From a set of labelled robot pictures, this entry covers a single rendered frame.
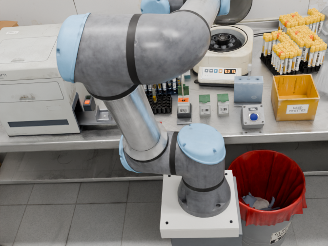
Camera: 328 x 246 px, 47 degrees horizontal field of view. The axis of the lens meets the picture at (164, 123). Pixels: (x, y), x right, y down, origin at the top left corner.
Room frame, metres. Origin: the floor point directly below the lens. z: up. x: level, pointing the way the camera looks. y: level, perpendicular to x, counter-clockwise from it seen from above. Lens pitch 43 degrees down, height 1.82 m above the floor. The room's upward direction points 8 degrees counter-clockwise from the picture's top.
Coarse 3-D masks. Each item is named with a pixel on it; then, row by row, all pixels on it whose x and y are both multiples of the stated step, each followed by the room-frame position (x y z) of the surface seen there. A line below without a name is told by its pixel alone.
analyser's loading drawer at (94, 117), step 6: (78, 114) 1.07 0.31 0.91; (84, 114) 1.06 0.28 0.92; (90, 114) 1.06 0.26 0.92; (96, 114) 1.02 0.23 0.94; (102, 114) 1.05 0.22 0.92; (108, 114) 1.01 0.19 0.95; (78, 120) 1.04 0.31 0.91; (84, 120) 1.03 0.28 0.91; (90, 120) 1.03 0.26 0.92; (96, 120) 1.01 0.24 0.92; (102, 120) 1.01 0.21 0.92; (108, 120) 1.01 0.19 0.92
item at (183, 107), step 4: (180, 96) 1.05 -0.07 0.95; (184, 96) 1.04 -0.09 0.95; (188, 96) 1.04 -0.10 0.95; (180, 100) 1.03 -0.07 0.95; (184, 100) 1.03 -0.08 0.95; (188, 100) 1.02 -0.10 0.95; (180, 104) 1.01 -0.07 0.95; (184, 104) 1.01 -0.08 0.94; (188, 104) 1.00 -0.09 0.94; (180, 108) 1.01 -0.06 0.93; (184, 108) 1.00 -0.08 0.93; (188, 108) 1.00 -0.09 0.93; (180, 112) 1.01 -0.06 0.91; (184, 112) 1.00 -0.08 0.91; (188, 112) 1.00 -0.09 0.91
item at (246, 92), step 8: (240, 80) 1.06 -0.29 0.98; (248, 80) 1.06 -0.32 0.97; (256, 80) 1.05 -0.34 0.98; (240, 88) 1.05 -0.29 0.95; (248, 88) 1.04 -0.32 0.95; (256, 88) 1.04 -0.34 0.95; (240, 96) 1.05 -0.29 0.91; (248, 96) 1.04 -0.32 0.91; (256, 96) 1.03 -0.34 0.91; (240, 104) 1.03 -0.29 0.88; (248, 104) 1.03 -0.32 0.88
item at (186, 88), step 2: (184, 84) 1.06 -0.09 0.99; (178, 86) 1.06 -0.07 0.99; (180, 86) 1.06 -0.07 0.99; (184, 86) 1.05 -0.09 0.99; (186, 86) 1.05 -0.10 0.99; (188, 86) 1.05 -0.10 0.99; (178, 88) 1.06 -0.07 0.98; (180, 88) 1.06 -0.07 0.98; (184, 88) 1.05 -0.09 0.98; (186, 88) 1.05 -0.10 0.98; (188, 88) 1.05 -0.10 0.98; (178, 90) 1.06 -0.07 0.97; (180, 90) 1.06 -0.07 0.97; (184, 90) 1.05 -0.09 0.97; (186, 90) 1.05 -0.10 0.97; (188, 90) 1.05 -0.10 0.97; (178, 92) 1.05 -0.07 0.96; (180, 92) 1.05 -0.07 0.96; (184, 92) 1.05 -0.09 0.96; (186, 92) 1.05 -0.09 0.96; (188, 92) 1.05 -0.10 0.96; (178, 94) 1.05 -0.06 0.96; (180, 94) 1.05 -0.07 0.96; (184, 94) 1.05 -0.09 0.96; (186, 94) 1.05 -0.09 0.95; (188, 94) 1.05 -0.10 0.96
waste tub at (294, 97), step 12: (276, 84) 1.06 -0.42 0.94; (288, 84) 1.05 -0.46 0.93; (300, 84) 1.04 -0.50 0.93; (312, 84) 1.00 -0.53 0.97; (276, 96) 0.97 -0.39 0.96; (288, 96) 1.04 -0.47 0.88; (300, 96) 1.04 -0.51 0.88; (312, 96) 0.97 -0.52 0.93; (276, 108) 0.95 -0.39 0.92; (288, 108) 0.93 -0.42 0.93; (300, 108) 0.92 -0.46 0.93; (312, 108) 0.92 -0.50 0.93; (276, 120) 0.93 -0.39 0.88; (288, 120) 0.93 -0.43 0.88; (300, 120) 0.92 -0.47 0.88
